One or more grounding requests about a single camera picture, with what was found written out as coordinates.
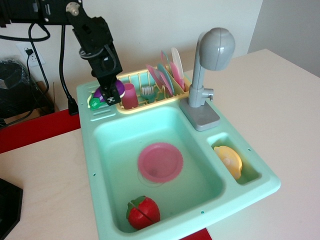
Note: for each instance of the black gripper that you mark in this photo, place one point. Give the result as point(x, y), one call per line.
point(105, 66)

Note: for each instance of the purple toy eggplant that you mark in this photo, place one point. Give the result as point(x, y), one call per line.
point(96, 100)

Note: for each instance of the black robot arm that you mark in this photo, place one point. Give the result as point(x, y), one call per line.
point(92, 33)

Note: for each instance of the pink plate in rack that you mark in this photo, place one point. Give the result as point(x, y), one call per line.
point(160, 79)

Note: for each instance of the teal plate in rack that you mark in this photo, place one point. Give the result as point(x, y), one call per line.
point(166, 78)

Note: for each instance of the white plate in rack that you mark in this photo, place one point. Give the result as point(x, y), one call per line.
point(177, 61)

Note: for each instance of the pink toy plate in basin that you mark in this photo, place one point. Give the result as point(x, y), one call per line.
point(160, 162)

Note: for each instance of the pink toy cup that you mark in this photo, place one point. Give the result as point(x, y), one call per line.
point(129, 100)

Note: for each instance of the pink utensil in rack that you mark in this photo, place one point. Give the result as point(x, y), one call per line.
point(170, 66)

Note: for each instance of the black bag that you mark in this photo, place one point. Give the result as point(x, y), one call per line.
point(20, 95)

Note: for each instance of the mint green toy sink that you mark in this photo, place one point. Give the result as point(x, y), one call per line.
point(201, 195)

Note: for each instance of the red board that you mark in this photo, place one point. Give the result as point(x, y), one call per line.
point(37, 129)

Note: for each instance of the red toy strawberry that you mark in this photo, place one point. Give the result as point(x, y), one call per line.
point(142, 212)

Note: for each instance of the black base at left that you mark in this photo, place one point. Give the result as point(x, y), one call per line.
point(11, 198)

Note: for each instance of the white wall outlet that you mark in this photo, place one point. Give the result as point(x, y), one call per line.
point(34, 57)

